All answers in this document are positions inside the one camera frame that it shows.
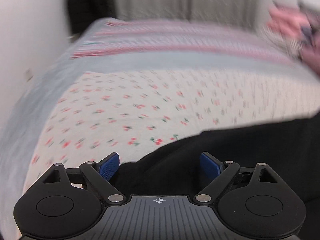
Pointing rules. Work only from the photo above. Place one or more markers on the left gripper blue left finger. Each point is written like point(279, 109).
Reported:
point(106, 168)

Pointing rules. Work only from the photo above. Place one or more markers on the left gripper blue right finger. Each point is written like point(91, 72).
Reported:
point(212, 169)

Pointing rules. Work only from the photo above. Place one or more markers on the black pants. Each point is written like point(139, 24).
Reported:
point(290, 148)

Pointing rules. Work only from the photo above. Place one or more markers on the cherry print bed sheet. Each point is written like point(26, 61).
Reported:
point(131, 87)

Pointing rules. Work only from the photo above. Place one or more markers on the pink grey folded quilt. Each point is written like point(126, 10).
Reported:
point(295, 31)

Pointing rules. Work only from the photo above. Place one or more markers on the grey dotted curtain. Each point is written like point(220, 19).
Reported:
point(240, 13)

